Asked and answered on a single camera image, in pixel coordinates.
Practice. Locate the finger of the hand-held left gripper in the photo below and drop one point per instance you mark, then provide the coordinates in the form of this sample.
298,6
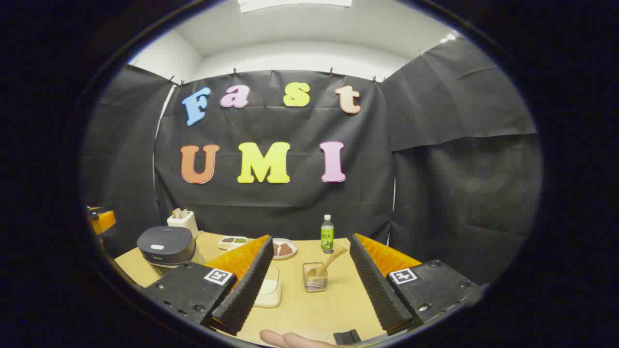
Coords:
104,221

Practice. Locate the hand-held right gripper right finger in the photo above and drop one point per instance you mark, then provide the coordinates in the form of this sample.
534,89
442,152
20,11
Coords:
377,285

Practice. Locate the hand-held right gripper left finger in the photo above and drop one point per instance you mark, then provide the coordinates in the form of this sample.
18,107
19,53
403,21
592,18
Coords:
244,285

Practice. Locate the clear box of rice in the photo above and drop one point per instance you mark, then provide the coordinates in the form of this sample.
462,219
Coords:
270,290

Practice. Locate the clear chopstick holder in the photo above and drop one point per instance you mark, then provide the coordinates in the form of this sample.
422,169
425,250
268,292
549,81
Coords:
315,284

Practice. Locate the dark grey rice cooker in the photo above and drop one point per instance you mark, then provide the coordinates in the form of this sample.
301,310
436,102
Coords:
164,246

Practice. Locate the white divided bean dish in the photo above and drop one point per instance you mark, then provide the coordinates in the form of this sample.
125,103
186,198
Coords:
232,242

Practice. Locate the white round plate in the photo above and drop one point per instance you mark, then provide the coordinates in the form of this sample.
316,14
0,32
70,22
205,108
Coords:
290,255

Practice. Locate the green drink bottle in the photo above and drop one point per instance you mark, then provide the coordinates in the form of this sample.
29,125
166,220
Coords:
327,237

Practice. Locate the white toaster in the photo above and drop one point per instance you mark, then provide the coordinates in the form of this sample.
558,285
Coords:
184,223

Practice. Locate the black backdrop cloth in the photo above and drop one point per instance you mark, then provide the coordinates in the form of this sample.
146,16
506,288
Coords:
290,208

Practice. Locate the small ceiling light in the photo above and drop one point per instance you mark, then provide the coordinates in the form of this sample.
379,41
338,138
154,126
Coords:
449,37

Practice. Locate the large ceiling light panel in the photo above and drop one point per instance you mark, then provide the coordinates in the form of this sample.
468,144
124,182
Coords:
295,4

